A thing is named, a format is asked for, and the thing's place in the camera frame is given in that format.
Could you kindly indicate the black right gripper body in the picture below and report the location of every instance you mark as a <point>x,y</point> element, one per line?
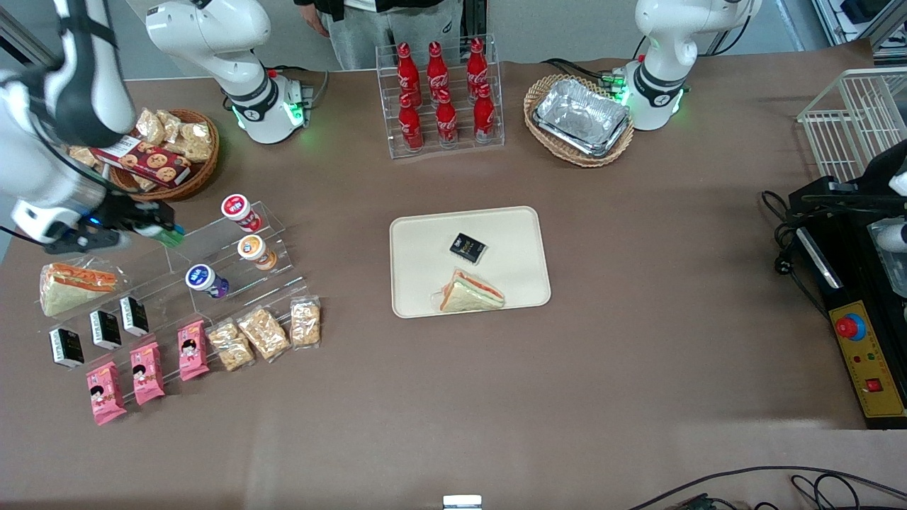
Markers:
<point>122,212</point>

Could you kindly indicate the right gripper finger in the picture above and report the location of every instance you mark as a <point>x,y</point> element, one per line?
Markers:
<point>150,229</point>
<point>161,210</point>

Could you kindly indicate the green gum can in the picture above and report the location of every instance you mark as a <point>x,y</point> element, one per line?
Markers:
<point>172,236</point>

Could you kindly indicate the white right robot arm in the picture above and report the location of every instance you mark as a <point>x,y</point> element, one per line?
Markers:
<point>78,78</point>

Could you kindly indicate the purple gum can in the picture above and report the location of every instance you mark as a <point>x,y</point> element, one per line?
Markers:
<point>205,280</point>

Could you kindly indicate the red gum can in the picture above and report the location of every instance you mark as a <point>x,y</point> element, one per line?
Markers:
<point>239,210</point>

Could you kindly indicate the orange gum can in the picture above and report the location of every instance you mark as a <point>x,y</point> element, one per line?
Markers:
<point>255,252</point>

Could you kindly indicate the black gum pack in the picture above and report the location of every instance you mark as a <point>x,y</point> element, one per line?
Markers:
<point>468,248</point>

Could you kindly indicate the cream plastic serving tray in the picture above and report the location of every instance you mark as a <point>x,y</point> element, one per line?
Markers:
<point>510,241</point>

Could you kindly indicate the clear wrapped snack pack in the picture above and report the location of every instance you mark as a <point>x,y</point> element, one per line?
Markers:
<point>83,156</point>
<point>197,140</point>
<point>145,183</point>
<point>170,122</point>
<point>150,126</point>

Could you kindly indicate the red cookie box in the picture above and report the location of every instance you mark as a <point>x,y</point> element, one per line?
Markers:
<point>149,161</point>

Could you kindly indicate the dark brown wicker basket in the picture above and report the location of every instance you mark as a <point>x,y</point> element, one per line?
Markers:
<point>202,173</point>

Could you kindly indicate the clear acrylic tiered stand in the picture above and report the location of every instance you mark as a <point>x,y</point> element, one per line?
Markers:
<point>212,244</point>

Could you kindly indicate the small black white box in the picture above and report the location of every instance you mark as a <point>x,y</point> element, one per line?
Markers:
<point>134,316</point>
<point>105,329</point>
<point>66,347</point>

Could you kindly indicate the wrapped triangle sandwich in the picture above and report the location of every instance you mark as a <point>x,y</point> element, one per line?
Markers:
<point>471,294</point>
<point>71,290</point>

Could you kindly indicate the clear plastic container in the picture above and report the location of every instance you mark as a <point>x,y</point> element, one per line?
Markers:
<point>894,273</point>

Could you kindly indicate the silver metal bar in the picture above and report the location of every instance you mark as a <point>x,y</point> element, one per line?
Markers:
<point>820,258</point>

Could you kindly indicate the black machine yellow panel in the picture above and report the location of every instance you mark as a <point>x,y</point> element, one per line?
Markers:
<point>850,283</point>

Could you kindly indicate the pink snack packet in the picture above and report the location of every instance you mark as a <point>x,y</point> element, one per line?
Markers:
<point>147,373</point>
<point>193,350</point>
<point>105,394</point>

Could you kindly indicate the clear wrapped cereal bar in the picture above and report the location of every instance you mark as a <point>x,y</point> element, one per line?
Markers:
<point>305,323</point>
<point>230,346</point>
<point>263,333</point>

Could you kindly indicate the background lab equipment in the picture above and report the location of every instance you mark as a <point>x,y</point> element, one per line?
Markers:
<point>857,18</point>

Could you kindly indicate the red emergency stop button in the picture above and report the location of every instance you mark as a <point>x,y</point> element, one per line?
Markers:
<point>848,326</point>

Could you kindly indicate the red cola bottle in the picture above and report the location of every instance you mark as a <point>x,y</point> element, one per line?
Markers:
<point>484,113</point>
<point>437,67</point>
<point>405,67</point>
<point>476,64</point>
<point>446,119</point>
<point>409,124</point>

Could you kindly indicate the person in grey trousers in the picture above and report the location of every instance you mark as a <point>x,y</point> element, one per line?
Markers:
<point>397,28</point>

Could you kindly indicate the stacked aluminium foil trays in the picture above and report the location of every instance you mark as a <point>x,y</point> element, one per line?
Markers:
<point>584,117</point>

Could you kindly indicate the clear acrylic bottle rack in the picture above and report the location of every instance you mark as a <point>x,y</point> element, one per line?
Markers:
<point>489,142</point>

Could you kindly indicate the light woven wicker basket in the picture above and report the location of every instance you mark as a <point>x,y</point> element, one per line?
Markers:
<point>545,142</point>

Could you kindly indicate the small white silver device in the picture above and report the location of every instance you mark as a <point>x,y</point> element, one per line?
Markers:
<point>462,502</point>

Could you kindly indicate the aluminium frame profile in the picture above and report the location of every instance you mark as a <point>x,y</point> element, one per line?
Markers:
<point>21,39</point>

